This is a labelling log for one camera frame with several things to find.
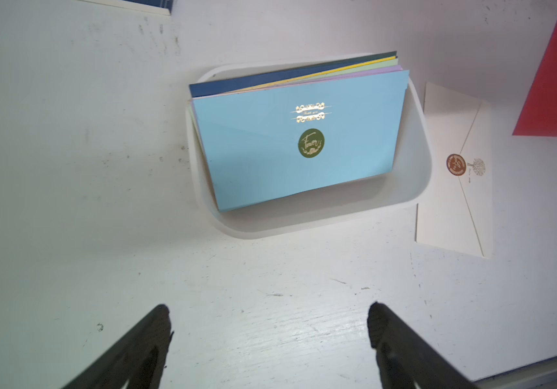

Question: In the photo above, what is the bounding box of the yellow envelope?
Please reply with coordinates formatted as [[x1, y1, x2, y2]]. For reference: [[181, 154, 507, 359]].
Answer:
[[236, 56, 400, 92]]

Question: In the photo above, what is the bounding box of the light green envelope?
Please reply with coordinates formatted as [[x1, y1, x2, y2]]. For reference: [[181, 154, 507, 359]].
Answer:
[[268, 57, 398, 86]]

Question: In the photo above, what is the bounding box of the white cream envelope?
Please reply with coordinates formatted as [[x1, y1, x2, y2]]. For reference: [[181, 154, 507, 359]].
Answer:
[[416, 83, 493, 259]]

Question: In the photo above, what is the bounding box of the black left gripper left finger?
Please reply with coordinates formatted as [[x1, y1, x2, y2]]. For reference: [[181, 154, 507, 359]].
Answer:
[[66, 305, 172, 388]]

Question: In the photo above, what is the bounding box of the dark blue envelope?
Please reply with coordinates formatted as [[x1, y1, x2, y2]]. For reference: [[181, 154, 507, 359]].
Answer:
[[189, 51, 397, 98]]

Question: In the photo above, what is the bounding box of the light blue envelope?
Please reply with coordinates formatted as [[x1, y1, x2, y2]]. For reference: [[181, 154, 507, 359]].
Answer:
[[192, 71, 409, 212]]

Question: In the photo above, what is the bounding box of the lavender envelope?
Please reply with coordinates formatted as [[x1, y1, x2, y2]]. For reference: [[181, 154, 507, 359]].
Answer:
[[278, 64, 404, 88]]

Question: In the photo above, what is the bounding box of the dark blue book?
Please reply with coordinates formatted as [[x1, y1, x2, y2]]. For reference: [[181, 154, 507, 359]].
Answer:
[[83, 0, 175, 16]]

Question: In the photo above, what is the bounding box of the white plastic storage box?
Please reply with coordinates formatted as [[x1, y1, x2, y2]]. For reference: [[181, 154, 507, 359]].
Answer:
[[185, 56, 433, 239]]

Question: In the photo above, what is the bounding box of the aluminium mounting rail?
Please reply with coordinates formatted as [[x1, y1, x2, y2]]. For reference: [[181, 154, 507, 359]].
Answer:
[[475, 356, 557, 389]]

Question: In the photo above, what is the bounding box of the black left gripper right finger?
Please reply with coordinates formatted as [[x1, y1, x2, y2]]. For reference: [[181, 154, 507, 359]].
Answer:
[[367, 301, 476, 389]]

